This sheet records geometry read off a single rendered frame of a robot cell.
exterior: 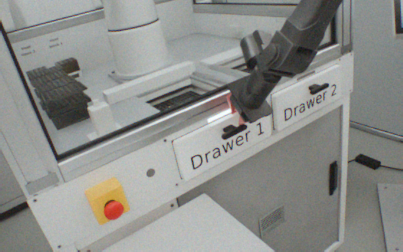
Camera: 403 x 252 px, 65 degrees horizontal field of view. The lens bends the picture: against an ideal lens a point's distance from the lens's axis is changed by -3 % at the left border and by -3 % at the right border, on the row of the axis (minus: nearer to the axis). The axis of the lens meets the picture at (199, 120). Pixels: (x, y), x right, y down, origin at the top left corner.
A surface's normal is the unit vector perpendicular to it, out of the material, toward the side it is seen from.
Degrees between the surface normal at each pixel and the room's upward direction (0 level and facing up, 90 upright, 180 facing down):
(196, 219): 0
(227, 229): 0
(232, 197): 90
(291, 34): 65
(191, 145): 90
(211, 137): 90
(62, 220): 90
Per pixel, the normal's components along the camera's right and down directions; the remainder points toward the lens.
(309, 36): 0.34, 0.65
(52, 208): 0.54, 0.29
